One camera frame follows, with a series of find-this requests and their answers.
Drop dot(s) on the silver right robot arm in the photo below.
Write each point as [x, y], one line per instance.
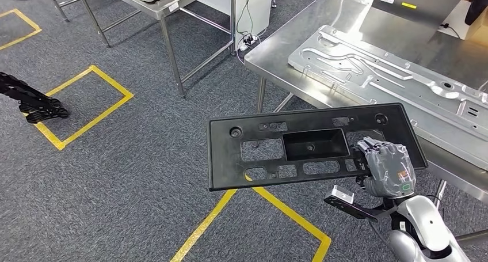
[427, 218]

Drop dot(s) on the white desk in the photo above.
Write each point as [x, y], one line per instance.
[453, 16]

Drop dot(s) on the white power strip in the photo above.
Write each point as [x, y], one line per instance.
[243, 46]

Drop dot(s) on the stainless steel workbench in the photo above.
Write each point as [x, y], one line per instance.
[305, 16]

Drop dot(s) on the white label sticker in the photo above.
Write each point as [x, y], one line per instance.
[174, 7]

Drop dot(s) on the black plastic plate bracket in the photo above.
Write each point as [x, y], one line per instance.
[228, 161]

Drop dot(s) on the white cabinet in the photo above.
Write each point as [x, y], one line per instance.
[259, 8]

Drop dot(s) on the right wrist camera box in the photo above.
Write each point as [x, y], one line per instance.
[341, 195]

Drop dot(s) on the stainless steel table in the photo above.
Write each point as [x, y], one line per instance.
[154, 7]

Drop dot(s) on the black device on box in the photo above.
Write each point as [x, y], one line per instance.
[478, 4]

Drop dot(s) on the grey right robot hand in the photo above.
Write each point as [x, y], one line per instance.
[390, 168]

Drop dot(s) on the large stamped silver metal panel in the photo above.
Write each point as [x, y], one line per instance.
[419, 96]

